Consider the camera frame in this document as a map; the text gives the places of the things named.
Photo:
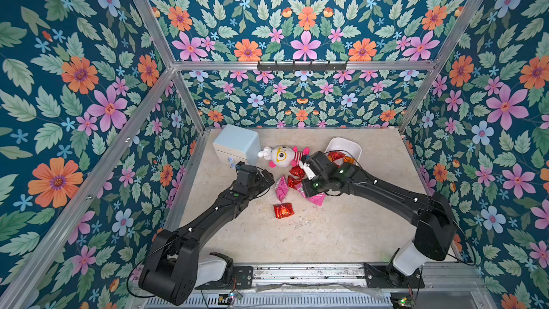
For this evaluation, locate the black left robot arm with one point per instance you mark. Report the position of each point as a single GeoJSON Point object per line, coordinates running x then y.
{"type": "Point", "coordinates": [171, 269]}

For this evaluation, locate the pink tea bag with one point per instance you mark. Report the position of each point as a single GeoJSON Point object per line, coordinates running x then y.
{"type": "Point", "coordinates": [316, 199]}
{"type": "Point", "coordinates": [281, 189]}

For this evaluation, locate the small white plush bunny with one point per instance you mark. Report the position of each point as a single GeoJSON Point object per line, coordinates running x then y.
{"type": "Point", "coordinates": [265, 153]}

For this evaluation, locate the red tea bag top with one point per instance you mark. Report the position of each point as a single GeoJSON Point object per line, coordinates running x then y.
{"type": "Point", "coordinates": [294, 183]}
{"type": "Point", "coordinates": [297, 172]}

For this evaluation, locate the orange tea bag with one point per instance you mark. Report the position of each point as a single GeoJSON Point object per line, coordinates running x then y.
{"type": "Point", "coordinates": [349, 160]}

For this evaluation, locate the red tea bag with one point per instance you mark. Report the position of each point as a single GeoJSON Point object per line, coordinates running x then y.
{"type": "Point", "coordinates": [294, 183]}
{"type": "Point", "coordinates": [334, 156]}
{"type": "Point", "coordinates": [297, 172]}
{"type": "Point", "coordinates": [283, 210]}

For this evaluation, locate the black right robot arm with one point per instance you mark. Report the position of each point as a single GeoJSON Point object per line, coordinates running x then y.
{"type": "Point", "coordinates": [431, 215]}

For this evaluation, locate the white plastic storage box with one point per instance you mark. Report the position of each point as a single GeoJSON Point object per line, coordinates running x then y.
{"type": "Point", "coordinates": [350, 148]}

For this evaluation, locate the black hook rail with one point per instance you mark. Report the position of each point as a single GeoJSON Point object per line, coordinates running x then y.
{"type": "Point", "coordinates": [302, 66]}

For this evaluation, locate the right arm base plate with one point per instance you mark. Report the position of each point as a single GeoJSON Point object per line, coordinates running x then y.
{"type": "Point", "coordinates": [387, 276]}

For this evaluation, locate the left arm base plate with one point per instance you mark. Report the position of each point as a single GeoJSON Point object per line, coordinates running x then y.
{"type": "Point", "coordinates": [218, 271]}

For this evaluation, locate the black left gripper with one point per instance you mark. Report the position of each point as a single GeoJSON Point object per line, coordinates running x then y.
{"type": "Point", "coordinates": [262, 184]}

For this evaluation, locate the white pink plush doll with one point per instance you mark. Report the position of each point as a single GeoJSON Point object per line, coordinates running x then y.
{"type": "Point", "coordinates": [284, 156]}

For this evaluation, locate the light blue mini cabinet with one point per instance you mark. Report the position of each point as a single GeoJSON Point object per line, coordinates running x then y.
{"type": "Point", "coordinates": [235, 144]}

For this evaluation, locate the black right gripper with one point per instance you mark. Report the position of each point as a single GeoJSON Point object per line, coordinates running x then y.
{"type": "Point", "coordinates": [313, 163]}

